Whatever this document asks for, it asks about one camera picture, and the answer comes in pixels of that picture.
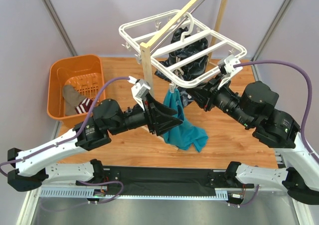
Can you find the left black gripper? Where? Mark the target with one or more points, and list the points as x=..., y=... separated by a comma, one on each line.
x=151, y=115

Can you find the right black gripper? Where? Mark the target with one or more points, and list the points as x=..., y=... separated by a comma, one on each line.
x=208, y=94

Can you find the teal cloth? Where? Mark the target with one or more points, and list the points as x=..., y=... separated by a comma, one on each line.
x=185, y=134

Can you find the white clip hanger frame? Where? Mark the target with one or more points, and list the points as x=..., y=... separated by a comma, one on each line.
x=183, y=57

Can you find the grey maroon striped sock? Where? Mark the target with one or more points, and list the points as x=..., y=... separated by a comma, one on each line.
x=75, y=103

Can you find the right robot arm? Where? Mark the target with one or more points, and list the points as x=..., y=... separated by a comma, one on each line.
x=255, y=109

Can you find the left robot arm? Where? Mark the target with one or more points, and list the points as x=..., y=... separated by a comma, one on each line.
x=38, y=166

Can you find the wooden drying rack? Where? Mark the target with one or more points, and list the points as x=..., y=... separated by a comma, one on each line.
x=148, y=48

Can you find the black base cloth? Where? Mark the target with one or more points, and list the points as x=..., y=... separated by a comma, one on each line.
x=176, y=180

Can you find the orange laundry basket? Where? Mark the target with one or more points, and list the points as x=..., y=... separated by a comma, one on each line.
x=73, y=85

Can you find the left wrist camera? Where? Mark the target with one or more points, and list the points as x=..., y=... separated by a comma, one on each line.
x=139, y=90

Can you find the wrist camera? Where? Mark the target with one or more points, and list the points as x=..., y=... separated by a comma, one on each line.
x=228, y=69
x=139, y=90

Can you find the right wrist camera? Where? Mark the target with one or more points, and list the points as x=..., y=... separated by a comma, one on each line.
x=228, y=69

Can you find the slotted cable duct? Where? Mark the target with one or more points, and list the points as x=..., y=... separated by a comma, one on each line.
x=95, y=193

